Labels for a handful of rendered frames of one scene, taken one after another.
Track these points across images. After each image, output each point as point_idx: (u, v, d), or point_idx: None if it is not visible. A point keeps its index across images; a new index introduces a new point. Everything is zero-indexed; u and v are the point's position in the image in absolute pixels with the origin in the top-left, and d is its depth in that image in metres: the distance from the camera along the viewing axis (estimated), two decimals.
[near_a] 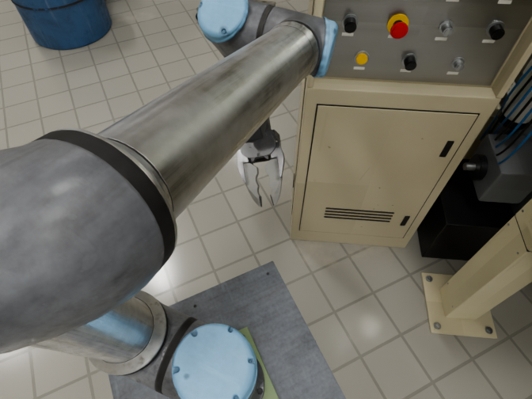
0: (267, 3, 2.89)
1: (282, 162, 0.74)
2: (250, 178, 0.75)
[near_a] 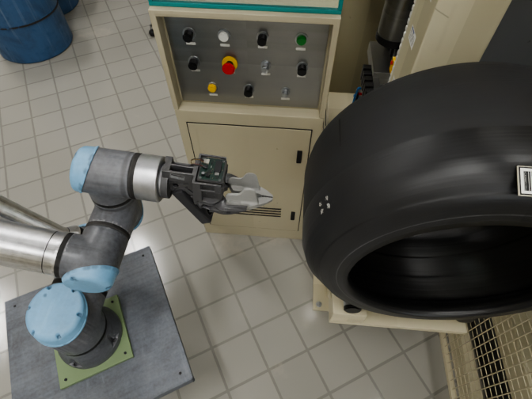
0: None
1: (231, 213, 0.73)
2: None
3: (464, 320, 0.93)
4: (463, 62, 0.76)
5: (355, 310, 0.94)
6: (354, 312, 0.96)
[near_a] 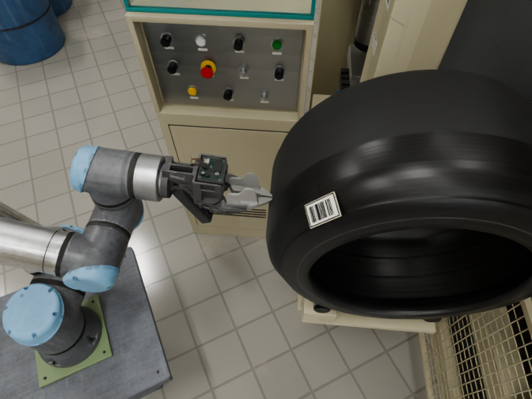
0: None
1: (230, 213, 0.73)
2: None
3: (433, 320, 0.95)
4: (422, 69, 0.78)
5: (321, 309, 0.96)
6: (328, 307, 0.95)
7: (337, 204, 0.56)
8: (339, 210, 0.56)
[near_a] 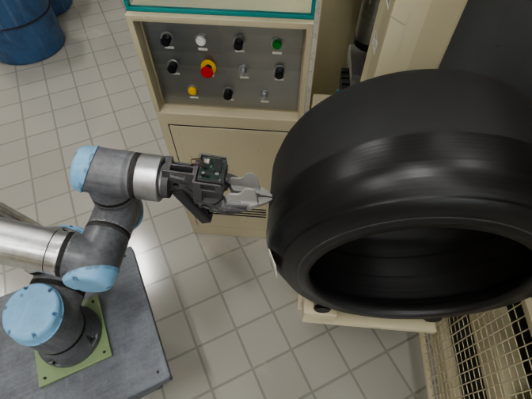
0: None
1: (231, 213, 0.73)
2: None
3: (434, 319, 0.95)
4: (423, 68, 0.78)
5: (320, 310, 0.97)
6: (315, 306, 0.96)
7: (271, 257, 0.73)
8: (273, 262, 0.72)
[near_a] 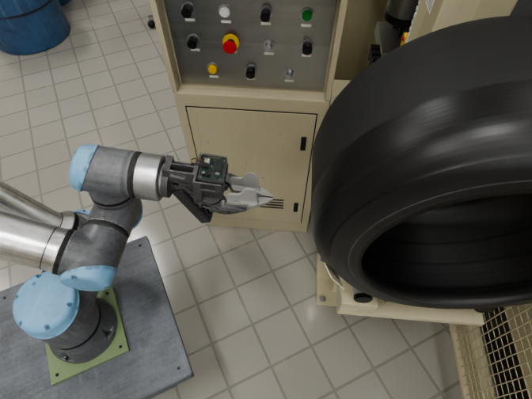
0: None
1: (231, 213, 0.73)
2: None
3: (487, 309, 0.86)
4: None
5: (360, 300, 0.88)
6: (359, 295, 0.87)
7: (328, 271, 0.76)
8: (329, 275, 0.75)
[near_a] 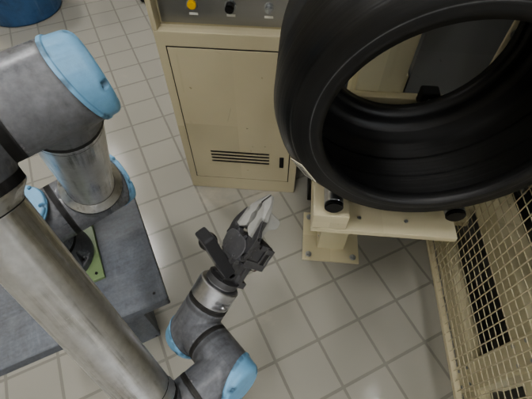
0: None
1: (237, 215, 0.78)
2: (256, 222, 0.74)
3: (457, 216, 0.86)
4: None
5: (331, 208, 0.88)
6: (328, 203, 0.87)
7: (296, 161, 0.75)
8: (298, 164, 0.74)
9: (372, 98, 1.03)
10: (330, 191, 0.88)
